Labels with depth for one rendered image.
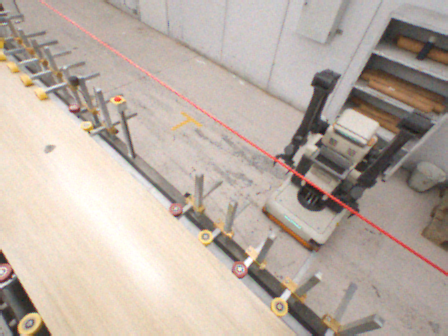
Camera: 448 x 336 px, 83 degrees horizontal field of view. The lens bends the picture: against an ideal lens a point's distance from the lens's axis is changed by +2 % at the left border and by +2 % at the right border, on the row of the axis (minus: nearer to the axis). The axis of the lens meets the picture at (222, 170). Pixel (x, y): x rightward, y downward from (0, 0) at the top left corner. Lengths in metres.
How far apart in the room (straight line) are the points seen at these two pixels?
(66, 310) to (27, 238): 0.45
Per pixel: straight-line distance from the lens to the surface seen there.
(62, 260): 1.54
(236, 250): 1.65
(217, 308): 1.34
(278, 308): 1.39
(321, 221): 2.47
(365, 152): 1.74
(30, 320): 1.49
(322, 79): 1.39
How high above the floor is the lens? 2.21
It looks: 50 degrees down
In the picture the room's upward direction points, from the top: 8 degrees clockwise
